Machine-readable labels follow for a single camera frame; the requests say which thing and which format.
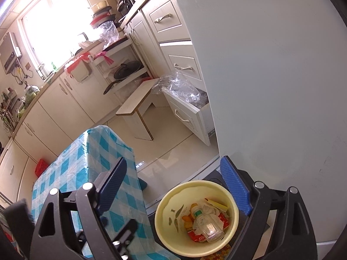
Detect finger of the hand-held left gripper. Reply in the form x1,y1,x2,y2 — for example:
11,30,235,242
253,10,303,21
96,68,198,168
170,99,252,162
101,217,138,260

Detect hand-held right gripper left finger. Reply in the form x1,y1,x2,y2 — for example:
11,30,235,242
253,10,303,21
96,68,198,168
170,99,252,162
28,156,128,260

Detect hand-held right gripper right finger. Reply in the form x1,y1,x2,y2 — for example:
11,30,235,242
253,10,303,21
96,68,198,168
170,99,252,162
220,156,318,260

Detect yellow paper strip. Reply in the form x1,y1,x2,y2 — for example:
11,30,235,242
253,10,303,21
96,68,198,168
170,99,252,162
206,198,228,212

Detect clear plastic bottle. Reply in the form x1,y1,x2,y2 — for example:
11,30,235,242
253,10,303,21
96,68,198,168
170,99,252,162
194,208,225,243

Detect yellow plastic basin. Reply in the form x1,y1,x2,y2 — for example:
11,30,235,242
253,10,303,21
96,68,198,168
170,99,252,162
154,180,239,258

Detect white tissue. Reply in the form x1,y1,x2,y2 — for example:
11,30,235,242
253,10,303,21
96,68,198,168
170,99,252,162
191,217,206,234

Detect red paper carton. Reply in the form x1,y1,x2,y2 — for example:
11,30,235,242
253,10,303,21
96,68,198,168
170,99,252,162
187,213,231,243

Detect red trash bin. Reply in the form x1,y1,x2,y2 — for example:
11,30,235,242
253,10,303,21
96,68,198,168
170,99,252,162
35,158,49,176

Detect blue checkered tablecloth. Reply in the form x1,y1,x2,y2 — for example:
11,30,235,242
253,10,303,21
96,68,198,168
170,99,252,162
31,125,179,260

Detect floral patterned mat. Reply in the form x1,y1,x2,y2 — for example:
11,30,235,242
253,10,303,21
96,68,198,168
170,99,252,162
201,245,232,260

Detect open white drawer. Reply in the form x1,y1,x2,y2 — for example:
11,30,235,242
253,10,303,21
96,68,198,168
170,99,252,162
163,87,214,145

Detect wooden stool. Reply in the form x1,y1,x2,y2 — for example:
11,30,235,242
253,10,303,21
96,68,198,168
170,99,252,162
116,78,160,141

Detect white refrigerator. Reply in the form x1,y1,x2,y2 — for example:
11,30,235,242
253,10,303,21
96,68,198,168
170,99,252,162
165,0,347,245

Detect bundle of clear plastic bags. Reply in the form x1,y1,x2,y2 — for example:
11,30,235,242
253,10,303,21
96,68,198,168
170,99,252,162
152,72,202,103

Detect black pan lid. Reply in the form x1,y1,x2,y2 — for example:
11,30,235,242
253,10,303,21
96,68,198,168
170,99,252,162
114,61,143,80

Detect bagged green vegetables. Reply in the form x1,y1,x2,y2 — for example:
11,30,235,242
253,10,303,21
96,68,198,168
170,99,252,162
18,85,40,109

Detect hanging bin with red bag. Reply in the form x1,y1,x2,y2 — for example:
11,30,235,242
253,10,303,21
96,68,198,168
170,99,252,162
64,54,91,83

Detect white rolling cart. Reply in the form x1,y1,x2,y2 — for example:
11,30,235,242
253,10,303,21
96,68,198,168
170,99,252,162
93,36,151,94

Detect clear plastic bag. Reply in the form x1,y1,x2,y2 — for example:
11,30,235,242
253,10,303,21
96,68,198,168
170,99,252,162
99,22,120,46

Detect white water heater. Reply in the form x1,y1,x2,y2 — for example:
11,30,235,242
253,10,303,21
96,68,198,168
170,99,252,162
0,32,23,74

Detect bright window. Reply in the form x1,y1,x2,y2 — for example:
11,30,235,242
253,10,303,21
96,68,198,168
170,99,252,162
20,0,109,73

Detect cream kitchen cabinets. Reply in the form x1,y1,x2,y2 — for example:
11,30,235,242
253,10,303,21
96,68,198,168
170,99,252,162
0,0,214,209

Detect wall utensil rack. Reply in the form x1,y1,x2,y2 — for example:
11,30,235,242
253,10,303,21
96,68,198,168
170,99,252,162
0,87,17,138

